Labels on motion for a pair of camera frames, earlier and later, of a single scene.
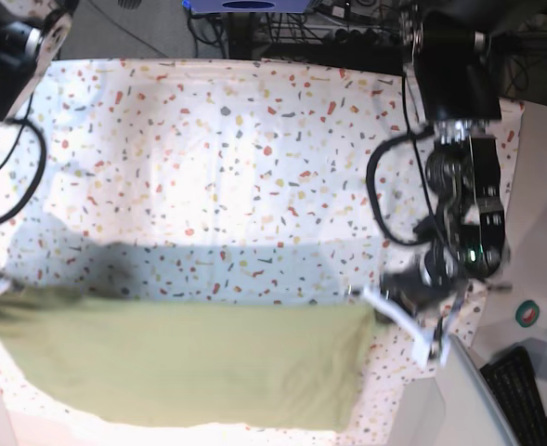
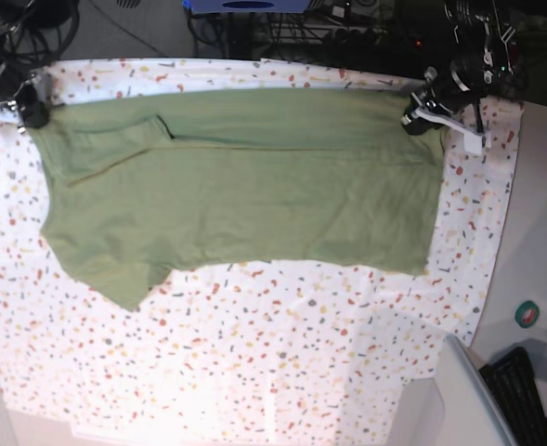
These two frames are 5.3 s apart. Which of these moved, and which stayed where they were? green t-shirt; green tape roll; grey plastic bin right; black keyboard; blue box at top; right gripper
Moved: green t-shirt; right gripper
Stayed: blue box at top; black keyboard; grey plastic bin right; green tape roll
